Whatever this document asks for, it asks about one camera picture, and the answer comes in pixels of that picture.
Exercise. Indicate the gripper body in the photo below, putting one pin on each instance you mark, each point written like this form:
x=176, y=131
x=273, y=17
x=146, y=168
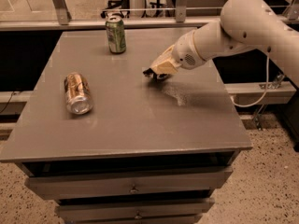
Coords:
x=184, y=54

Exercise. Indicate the black rxbar chocolate wrapper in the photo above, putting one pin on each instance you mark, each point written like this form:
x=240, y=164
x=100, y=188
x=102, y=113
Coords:
x=161, y=76

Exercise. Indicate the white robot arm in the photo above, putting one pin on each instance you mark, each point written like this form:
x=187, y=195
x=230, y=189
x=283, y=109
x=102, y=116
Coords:
x=243, y=25

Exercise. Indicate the green soda can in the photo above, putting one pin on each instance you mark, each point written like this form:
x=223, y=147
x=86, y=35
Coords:
x=115, y=34

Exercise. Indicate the orange soda can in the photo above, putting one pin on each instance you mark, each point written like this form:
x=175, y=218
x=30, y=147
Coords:
x=78, y=96

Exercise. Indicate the black office chair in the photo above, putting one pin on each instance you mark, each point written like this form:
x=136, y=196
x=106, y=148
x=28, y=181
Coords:
x=123, y=5

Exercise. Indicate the grey drawer cabinet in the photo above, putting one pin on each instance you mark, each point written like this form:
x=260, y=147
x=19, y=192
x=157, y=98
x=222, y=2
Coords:
x=136, y=123

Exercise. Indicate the top grey drawer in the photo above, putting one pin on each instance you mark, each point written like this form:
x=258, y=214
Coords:
x=129, y=183

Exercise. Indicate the grey drawer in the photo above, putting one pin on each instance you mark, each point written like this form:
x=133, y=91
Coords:
x=135, y=211
x=129, y=183

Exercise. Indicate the middle grey drawer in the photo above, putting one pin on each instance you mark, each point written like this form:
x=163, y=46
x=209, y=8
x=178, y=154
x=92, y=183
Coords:
x=135, y=211

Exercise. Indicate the right metal window post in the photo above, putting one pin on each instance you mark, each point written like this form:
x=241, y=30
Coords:
x=181, y=10

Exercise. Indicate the metal window post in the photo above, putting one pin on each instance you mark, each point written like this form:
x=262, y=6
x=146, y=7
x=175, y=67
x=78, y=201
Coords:
x=181, y=10
x=63, y=15

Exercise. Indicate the left metal window post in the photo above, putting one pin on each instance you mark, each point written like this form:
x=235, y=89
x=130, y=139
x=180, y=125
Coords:
x=63, y=15

